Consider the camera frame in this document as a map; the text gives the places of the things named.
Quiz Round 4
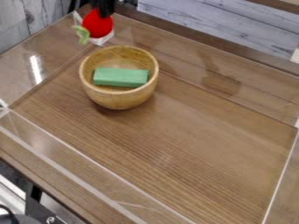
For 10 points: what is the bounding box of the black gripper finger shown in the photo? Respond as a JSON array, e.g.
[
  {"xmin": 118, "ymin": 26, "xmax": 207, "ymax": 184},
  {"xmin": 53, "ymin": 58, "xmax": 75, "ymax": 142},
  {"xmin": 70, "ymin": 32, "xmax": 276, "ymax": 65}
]
[{"xmin": 91, "ymin": 0, "xmax": 117, "ymax": 18}]

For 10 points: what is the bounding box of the red plush strawberry toy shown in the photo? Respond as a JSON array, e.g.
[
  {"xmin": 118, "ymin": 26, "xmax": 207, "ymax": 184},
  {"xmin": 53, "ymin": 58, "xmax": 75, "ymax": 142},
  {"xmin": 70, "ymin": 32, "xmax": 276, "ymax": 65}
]
[{"xmin": 82, "ymin": 8, "xmax": 114, "ymax": 38}]

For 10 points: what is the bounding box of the wooden bowl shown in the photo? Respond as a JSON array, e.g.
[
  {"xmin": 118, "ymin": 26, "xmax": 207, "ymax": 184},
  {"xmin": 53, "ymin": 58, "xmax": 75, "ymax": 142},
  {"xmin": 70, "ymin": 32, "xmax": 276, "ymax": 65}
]
[{"xmin": 79, "ymin": 45, "xmax": 159, "ymax": 110}]

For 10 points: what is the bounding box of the green rectangular block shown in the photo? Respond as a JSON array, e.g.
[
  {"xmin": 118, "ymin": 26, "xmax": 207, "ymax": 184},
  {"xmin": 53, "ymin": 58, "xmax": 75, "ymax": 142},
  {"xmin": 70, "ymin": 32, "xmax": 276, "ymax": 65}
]
[{"xmin": 94, "ymin": 67, "xmax": 149, "ymax": 88}]

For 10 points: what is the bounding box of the clear acrylic tray wall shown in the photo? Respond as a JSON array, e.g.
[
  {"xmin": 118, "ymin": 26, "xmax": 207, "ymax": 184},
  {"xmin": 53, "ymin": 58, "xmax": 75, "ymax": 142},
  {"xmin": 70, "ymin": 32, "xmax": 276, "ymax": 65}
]
[{"xmin": 0, "ymin": 105, "xmax": 195, "ymax": 224}]

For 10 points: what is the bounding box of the black cable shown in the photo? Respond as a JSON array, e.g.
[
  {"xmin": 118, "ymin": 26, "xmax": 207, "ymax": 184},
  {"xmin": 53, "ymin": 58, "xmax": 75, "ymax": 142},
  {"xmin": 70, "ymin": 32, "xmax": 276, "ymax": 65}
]
[{"xmin": 0, "ymin": 204, "xmax": 22, "ymax": 224}]

